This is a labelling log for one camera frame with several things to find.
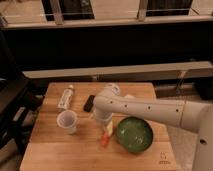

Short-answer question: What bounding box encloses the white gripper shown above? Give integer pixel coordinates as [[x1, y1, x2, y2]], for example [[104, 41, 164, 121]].
[[93, 108, 113, 136]]

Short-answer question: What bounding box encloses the orange red pepper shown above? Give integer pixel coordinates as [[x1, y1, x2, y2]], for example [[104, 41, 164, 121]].
[[101, 131, 110, 147]]

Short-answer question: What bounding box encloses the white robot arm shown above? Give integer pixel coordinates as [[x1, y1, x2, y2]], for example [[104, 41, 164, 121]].
[[93, 83, 213, 171]]

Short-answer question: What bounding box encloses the white sponge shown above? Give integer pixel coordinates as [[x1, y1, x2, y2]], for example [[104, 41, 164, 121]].
[[125, 94, 135, 99]]

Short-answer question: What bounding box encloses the green bowl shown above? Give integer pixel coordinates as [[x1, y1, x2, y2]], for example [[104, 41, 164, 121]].
[[116, 117, 153, 154]]

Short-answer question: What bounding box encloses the black rectangular device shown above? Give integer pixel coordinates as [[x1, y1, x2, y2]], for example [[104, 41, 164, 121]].
[[83, 95, 95, 112]]

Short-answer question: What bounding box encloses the clear plastic cup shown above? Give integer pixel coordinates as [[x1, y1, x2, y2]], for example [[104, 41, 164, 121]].
[[57, 110, 77, 134]]

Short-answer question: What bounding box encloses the wooden cutting board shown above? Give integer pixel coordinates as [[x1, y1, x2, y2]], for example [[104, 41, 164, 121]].
[[20, 82, 177, 171]]

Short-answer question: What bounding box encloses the small white bottle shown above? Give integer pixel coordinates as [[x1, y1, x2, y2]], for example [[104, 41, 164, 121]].
[[57, 85, 74, 110]]

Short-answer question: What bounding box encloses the black furniture at left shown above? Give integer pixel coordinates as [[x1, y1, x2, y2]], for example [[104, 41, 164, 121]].
[[0, 77, 42, 155]]

